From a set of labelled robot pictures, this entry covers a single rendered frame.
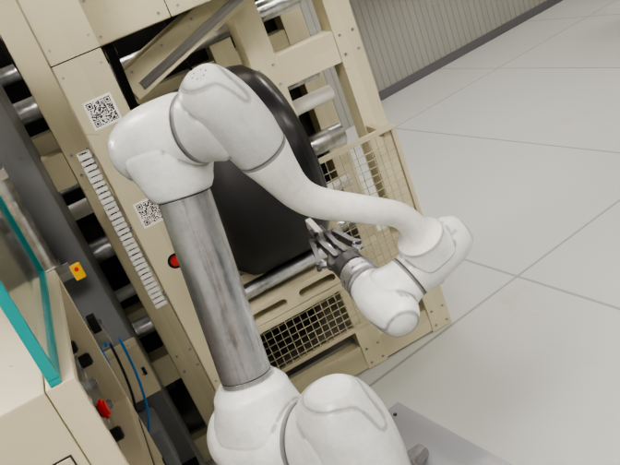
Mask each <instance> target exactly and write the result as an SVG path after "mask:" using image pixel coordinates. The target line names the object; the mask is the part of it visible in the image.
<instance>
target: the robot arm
mask: <svg viewBox="0 0 620 465"><path fill-rule="evenodd" d="M108 152H109V156H110V160H111V162H112V164H113V167H114V168H115V169H116V170H117V171H118V172H119V173H120V174H121V175H122V176H124V177H125V178H127V179H128V180H130V181H133V182H135V183H136V184H137V186H138V187H139V188H140V189H141V191H142V192H143V193H144V194H145V196H146V197H147V199H148V200H149V201H151V202H152V203H153V204H154V205H155V204H158V206H159V209H160V211H161V215H162V218H163V221H164V224H165V226H166V229H167V232H168V234H169V237H170V239H171V242H172V245H173V250H174V252H175V254H176V257H177V260H178V263H179V266H180V269H181V270H182V273H183V276H184V279H185V284H186V286H187V289H188V291H189V294H190V297H191V300H192V302H193V305H194V307H195V310H196V313H197V317H198V320H199V323H200V326H201V328H202V330H203V333H204V336H205V339H206V342H207V344H208V346H209V351H210V354H211V357H212V360H213V362H214V364H215V367H216V370H217V373H218V375H219V378H220V381H221V384H220V386H219V388H218V390H217V392H216V395H215V398H214V407H215V409H214V412H213V413H212V415H211V417H210V420H209V425H208V430H207V442H208V448H209V453H210V455H211V457H212V458H213V459H214V461H215V462H216V463H217V464H218V465H423V463H424V462H425V460H426V458H427V457H428V455H429V452H428V449H427V447H425V446H424V445H422V444H417V445H416V446H414V447H412V448H411V449H409V450H408V451H406V447H405V446H404V443H403V441H402V438H401V436H400V434H399V430H398V428H397V426H396V425H395V423H394V421H393V419H392V417H391V415H390V413H389V412H388V409H387V407H386V406H385V404H384V403H383V401H382V400H381V399H380V398H379V397H378V396H377V395H376V393H375V392H374V391H373V390H372V389H371V388H370V387H369V386H367V385H366V384H365V383H364V382H363V381H362V380H361V379H359V378H357V377H356V376H351V375H345V374H332V375H328V376H323V377H321V378H319V379H318V380H317V381H315V382H313V383H312V384H310V385H309V386H308V387H307V388H306V389H305V390H304V392H303V393H302V394H300V393H299V392H298V390H297V389H296V388H295V386H294V385H293V384H292V382H291V381H290V380H289V378H288V377H287V375H286V374H285V373H283V372H282V371H281V370H280V369H278V368H276V367H274V366H272V365H270V364H269V361H268V357H267V354H266V351H265V348H264V345H263V342H262V339H261V337H260V334H259V331H258V328H257V325H256V321H255V318H254V316H253V313H252V310H251V307H250V304H249V302H248V299H247V296H246V293H245V290H244V285H243V283H242V280H241V277H240V274H239V271H238V268H237V266H236V263H235V260H234V258H233V253H232V250H231V248H230V245H229V242H228V239H227V236H226V233H225V231H224V228H223V225H222V222H221V217H220V214H219V212H218V209H217V206H216V203H215V200H214V198H213V195H212V193H211V190H210V186H212V183H213V178H214V173H213V166H214V161H227V160H230V161H232V162H233V163H234V164H235V165H236V166H237V167H238V168H239V169H240V170H241V171H242V172H243V173H245V174H246V175H247V176H249V177H250V178H252V179H253V180H254V181H256V182H257V183H258V184H259V185H261V186H262V187H263V188H265V189H266V190H267V191H268V192H270V194H271V195H273V196H274V197H275V198H277V199H278V201H280V202H281V203H282V204H284V205H285V206H286V207H288V208H290V209H292V210H294V211H296V212H298V213H300V214H303V215H305V216H308V217H311V218H316V219H320V220H326V221H345V222H355V223H365V224H374V225H384V226H389V227H393V228H395V229H396V230H398V231H399V233H400V235H399V239H398V248H399V254H398V255H397V256H396V257H395V258H394V259H393V260H392V261H390V262H389V263H387V264H386V265H385V266H383V267H381V268H379V267H378V266H377V265H376V264H375V263H374V262H373V261H372V260H371V259H369V258H368V257H365V256H362V255H361V254H360V253H359V250H362V249H363V248H364V247H363V243H362V240H361V239H358V238H353V237H351V236H349V235H348V234H347V233H345V232H342V231H340V230H338V229H336V228H334V227H333V228H331V230H326V229H325V228H324V227H323V225H321V224H320V225H318V226H317V224H316V223H315V222H314V221H313V220H312V219H311V218H308V219H306V220H305V223H306V226H307V229H308V230H309V234H310V237H311V238H312V239H310V240H309V243H310V246H311V249H312V251H313V254H314V256H315V259H316V269H317V271H318V272H320V271H322V268H327V269H328V270H331V271H333V272H334V273H335V274H336V276H337V277H338V278H339V279H340V282H341V285H342V287H343V288H344V289H345V291H346V292H347V293H348V294H349V295H350V297H351V298H352V299H353V300H354V301H355V304H356V306H357V308H358V309H359V311H360V312H361V313H362V314H363V316H364V317H365V318H366V319H367V320H368V321H369V322H370V323H371V324H373V325H374V326H375V327H376V328H378V329H379V330H381V331H382V332H383V333H385V334H387V335H389V336H390V337H394V338H398V337H403V336H406V335H408V334H409V333H411V332H412V331H413V330H414V329H415V328H416V327H417V325H418V323H419V320H420V309H419V305H418V303H419V302H420V300H421V299H422V298H423V296H424V295H425V294H426V293H428V292H429V291H431V290H432V289H433V288H434V287H436V286H437V285H439V284H440V283H441V282H442V281H444V280H445V279H446V278H447V277H448V276H449V275H450V274H451V273H453V272H454V271H455V270H456V269H457V268H458V266H459V265H460V264H461V263H462V262H463V261H464V260H465V258H466V257H467V255H468V254H469V252H470V251H471V248H472V246H473V234H472V231H471V228H470V226H469V225H468V224H467V223H466V221H464V220H463V219H462V218H460V217H456V216H453V215H451V216H444V217H440V218H438V219H437V220H436V219H434V218H429V217H426V218H425V217H424V216H422V215H421V214H420V213H419V212H418V211H417V210H415V209H414V208H412V207H410V206H408V205H406V204H404V203H401V202H399V201H396V200H392V199H387V198H382V197H371V196H366V195H361V194H355V193H350V192H344V191H339V190H333V189H328V188H325V187H322V186H319V185H316V184H314V183H312V182H311V181H310V180H309V179H308V178H307V177H306V176H305V175H304V173H303V171H302V169H301V167H300V165H299V163H298V161H297V160H296V159H295V157H294V155H293V153H292V149H291V147H290V145H289V143H288V140H287V138H286V136H284V134H283V133H282V131H281V129H280V127H279V125H278V124H277V122H276V120H275V118H274V116H273V115H272V113H271V112H270V110H269V109H268V108H267V106H266V105H265V104H264V103H263V102H262V101H261V100H260V99H259V97H258V96H257V95H256V94H255V93H254V92H253V91H252V89H251V88H250V87H249V86H248V85H246V84H245V83H244V82H243V81H242V80H241V79H240V78H238V77H237V76H236V75H235V74H234V73H232V72H231V71H229V70H227V69H226V68H224V67H222V66H219V65H215V64H204V65H200V66H197V67H195V68H194V69H192V70H191V71H190V72H189V73H188V74H187V75H186V76H185V78H184V79H183V81H182V83H181V85H180V88H179V90H178V92H173V93H169V94H166V95H163V96H161V97H159V98H156V99H154V100H151V101H148V102H146V103H143V104H141V105H139V106H138V107H137V108H135V109H133V110H132V111H130V112H129V113H127V114H126V115H125V116H124V117H123V118H122V119H121V120H120V121H119V122H118V123H117V124H116V126H115V127H114V128H113V130H112V132H111V134H110V136H109V140H108ZM325 238H326V241H328V242H329V243H330V244H331V245H332V247H333V248H334V249H333V248H332V247H331V246H329V245H328V244H327V243H326V242H325V241H324V240H325ZM338 240H339V241H338ZM342 243H344V244H346V245H347V246H345V245H343V244H342ZM317 245H318V246H319V247H320V248H321V250H322V251H323V252H324V253H325V254H326V255H327V256H328V260H327V263H326V262H325V261H324V260H323V259H321V257H320V254H319V252H318V250H317V247H316V246H317Z"/></svg>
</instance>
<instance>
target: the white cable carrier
mask: <svg viewBox="0 0 620 465"><path fill-rule="evenodd" d="M77 158H78V160H79V162H80V164H81V166H82V168H83V170H84V172H85V173H86V175H87V176H88V178H89V181H90V183H91V185H92V187H93V189H94V191H95V193H96V195H97V197H98V199H99V200H100V202H101V204H102V206H103V208H104V210H105V212H106V214H107V216H108V218H109V220H110V221H111V223H112V225H113V227H114V229H115V231H116V233H117V235H118V237H119V239H120V241H121V243H122V244H123V246H124V248H125V250H126V252H127V254H128V256H129V258H130V260H131V262H132V264H133V265H134V267H135V269H136V271H137V274H138V276H139V277H140V279H141V281H142V283H143V285H144V287H145V289H146V290H147V292H148V294H149V297H150V299H151V301H152V302H153V304H154V306H155V307H156V309H158V308H160V307H161V306H163V305H165V304H167V302H166V300H165V298H166V297H167V296H166V294H165V292H164V291H163V292H162V291H161V289H160V287H159V285H158V283H157V281H155V278H154V277H153V275H152V273H151V271H150V269H149V266H148V264H147V262H146V260H145V258H144V257H143V255H142V253H141V251H140V249H139V247H138V245H137V242H136V241H135V238H134V237H133V235H132V233H131V232H132V231H133V229H132V227H131V225H128V226H127V224H126V222H125V219H124V217H123V215H122V213H121V211H120V209H119V208H118V206H117V204H116V202H115V200H114V198H113V196H112V194H111V191H110V190H109V188H108V186H107V184H106V183H105V181H104V179H103V177H102V175H101V172H100V170H99V168H98V167H97V164H96V162H95V161H94V160H96V159H97V158H96V156H95V154H94V152H93V153H90V152H89V150H88V149H86V150H84V151H82V152H80V153H78V154H77ZM128 251H129V252H128ZM134 260H135V261H134ZM148 271H149V272H148ZM140 275H142V276H140ZM146 284H147V285H146Z"/></svg>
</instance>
